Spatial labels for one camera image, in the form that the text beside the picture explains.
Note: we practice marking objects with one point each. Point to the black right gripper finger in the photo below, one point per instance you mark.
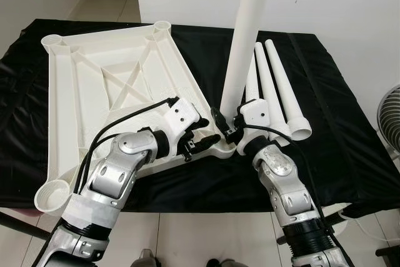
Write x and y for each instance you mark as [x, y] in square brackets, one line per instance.
[219, 120]

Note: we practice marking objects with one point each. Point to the white plastic table top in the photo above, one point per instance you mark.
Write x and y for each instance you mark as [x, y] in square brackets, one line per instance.
[94, 92]

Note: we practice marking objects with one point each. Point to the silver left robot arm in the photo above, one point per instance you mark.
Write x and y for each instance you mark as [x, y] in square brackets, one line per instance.
[119, 167]

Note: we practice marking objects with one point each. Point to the black tablecloth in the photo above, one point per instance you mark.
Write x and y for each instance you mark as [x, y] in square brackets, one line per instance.
[350, 123]

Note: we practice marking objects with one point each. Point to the robot right leg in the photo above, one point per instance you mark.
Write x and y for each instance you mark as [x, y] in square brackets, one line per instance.
[222, 263]

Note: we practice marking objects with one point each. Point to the robot leg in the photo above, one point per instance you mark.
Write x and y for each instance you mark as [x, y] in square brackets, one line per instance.
[222, 263]
[144, 259]

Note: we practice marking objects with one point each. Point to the robot left leg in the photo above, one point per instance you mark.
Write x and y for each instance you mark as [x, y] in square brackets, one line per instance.
[144, 259]

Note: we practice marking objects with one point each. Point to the white floor fan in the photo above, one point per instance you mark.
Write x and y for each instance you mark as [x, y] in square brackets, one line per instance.
[390, 117]

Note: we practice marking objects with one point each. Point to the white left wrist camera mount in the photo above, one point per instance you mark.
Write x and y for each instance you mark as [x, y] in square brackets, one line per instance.
[181, 114]

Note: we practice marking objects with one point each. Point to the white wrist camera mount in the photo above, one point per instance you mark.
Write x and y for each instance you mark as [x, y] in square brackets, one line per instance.
[253, 114]
[181, 114]

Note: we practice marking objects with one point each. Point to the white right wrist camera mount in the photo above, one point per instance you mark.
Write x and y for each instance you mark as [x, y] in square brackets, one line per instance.
[253, 114]

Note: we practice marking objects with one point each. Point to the black table frame leg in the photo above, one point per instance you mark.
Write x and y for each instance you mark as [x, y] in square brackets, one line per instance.
[25, 224]
[344, 216]

